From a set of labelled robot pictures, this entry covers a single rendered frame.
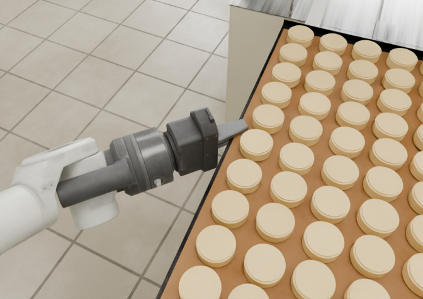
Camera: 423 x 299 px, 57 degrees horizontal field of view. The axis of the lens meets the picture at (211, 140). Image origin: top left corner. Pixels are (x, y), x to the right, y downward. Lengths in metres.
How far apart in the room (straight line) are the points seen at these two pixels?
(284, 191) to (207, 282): 0.16
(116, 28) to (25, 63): 0.54
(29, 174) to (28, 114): 1.53
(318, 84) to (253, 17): 0.37
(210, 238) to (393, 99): 0.39
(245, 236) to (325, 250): 0.10
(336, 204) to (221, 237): 0.16
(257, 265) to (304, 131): 0.23
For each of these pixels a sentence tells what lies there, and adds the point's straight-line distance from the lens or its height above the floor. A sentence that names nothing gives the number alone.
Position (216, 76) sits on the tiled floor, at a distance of 2.03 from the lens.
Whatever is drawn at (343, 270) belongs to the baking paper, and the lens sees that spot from 0.54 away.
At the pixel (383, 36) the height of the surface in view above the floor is 0.88.
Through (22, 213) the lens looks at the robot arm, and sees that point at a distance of 0.50.
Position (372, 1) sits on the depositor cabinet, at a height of 0.84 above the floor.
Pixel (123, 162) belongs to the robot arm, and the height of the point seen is 0.96.
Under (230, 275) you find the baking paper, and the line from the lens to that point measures 0.51.
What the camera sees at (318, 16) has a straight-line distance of 0.89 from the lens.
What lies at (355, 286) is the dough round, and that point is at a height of 0.93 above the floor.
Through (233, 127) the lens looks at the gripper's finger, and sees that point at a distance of 0.61.
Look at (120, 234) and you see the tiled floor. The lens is 1.56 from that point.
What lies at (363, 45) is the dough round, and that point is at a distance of 0.80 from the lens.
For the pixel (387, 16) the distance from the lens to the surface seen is 1.00.
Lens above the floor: 1.39
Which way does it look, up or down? 52 degrees down
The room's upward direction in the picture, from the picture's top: straight up
